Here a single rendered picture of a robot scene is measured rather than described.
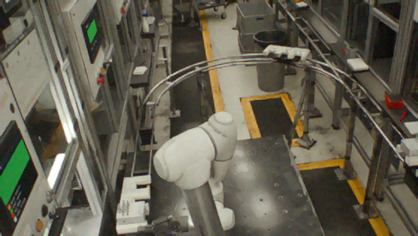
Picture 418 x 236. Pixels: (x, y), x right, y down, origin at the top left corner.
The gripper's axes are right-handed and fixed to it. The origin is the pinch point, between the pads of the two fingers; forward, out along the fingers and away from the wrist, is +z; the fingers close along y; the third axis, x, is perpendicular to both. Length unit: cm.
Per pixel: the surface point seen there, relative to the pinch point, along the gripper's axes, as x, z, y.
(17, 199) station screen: 52, 17, 71
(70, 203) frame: -16.7, 36.9, 5.5
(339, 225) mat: -62, -121, -87
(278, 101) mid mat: -243, -117, -87
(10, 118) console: 36, 20, 86
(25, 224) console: 50, 20, 60
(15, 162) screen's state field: 46, 17, 79
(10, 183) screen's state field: 52, 17, 77
